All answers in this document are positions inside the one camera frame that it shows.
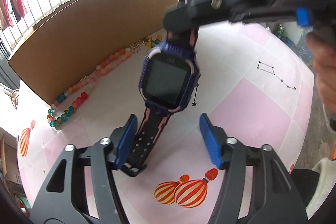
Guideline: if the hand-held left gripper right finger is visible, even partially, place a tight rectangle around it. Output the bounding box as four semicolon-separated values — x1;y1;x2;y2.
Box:
199;113;307;224

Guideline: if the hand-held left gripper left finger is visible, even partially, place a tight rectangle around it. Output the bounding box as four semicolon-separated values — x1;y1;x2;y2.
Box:
31;114;139;224

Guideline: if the small gold pendant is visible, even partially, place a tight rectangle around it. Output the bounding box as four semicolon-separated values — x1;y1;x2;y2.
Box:
145;35;164;49

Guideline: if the dark blue smart watch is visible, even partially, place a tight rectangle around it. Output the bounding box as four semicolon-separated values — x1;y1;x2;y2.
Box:
119;27;201;178

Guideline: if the pink orange bead bracelet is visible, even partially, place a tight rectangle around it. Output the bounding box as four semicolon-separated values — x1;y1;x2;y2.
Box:
64;48;133;97

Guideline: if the large cardboard box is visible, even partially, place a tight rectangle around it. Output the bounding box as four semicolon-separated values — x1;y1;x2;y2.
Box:
8;0;179;105

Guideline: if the person's right forearm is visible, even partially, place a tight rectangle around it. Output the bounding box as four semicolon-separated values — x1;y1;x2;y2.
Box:
306;106;336;219

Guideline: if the person's right hand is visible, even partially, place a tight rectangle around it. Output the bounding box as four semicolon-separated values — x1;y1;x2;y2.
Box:
305;30;336;109

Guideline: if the pink printed tablecloth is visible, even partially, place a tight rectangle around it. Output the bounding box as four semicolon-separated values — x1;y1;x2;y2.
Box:
17;22;315;224

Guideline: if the clear plastic bag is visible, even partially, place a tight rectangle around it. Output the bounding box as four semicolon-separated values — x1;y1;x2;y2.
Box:
293;27;314;64

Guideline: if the grey cabinet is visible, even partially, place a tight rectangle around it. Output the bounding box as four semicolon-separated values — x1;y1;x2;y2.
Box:
0;38;20;89

